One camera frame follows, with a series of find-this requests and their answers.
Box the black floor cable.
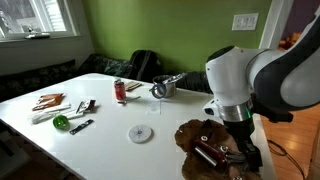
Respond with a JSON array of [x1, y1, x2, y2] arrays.
[[266, 138, 307, 180]]

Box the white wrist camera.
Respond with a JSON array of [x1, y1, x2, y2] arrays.
[[201, 99, 222, 118]]

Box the black flat strip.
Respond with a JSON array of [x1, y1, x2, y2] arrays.
[[68, 118, 95, 136]]

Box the black backpack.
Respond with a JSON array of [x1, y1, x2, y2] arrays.
[[127, 49, 165, 83]]

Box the blue tape ring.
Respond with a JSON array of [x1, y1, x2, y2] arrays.
[[149, 82, 167, 100]]

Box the tan striped card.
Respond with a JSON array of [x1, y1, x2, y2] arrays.
[[124, 80, 143, 92]]

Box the brown live-edge wooden bowl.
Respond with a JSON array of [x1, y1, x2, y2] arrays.
[[174, 118, 264, 180]]

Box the white light switch plate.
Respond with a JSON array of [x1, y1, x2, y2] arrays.
[[231, 12, 260, 32]]

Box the green plastic cup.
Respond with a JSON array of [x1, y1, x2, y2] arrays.
[[52, 114, 71, 131]]

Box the red soda can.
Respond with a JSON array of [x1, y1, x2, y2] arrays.
[[113, 78, 127, 102]]

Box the red toy wagon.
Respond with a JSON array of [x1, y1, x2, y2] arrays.
[[192, 134, 232, 168]]

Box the white framed window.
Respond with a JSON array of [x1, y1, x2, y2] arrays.
[[0, 0, 81, 43]]

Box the silver utensil in pot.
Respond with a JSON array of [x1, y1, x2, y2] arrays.
[[162, 72, 188, 85]]

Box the brown wooden pieces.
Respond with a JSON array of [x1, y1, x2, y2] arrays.
[[31, 92, 65, 112]]

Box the clear plastic sheet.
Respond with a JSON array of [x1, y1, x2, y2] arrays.
[[145, 99, 163, 116]]

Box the white plastic wrapper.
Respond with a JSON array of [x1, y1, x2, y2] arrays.
[[29, 102, 85, 125]]

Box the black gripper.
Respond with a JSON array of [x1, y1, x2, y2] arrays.
[[222, 117, 264, 174]]

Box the white round coaster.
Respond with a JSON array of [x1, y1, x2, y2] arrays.
[[127, 123, 154, 145]]

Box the dark patterned bench cushion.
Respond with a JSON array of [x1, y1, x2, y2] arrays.
[[175, 70, 214, 95], [77, 53, 134, 80], [0, 59, 78, 103]]

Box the small figure on dish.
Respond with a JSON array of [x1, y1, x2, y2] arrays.
[[24, 25, 52, 40]]

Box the white plastic spoon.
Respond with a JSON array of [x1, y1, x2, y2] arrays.
[[117, 95, 142, 105]]

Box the small steel pot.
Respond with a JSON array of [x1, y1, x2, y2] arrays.
[[152, 74, 178, 99]]

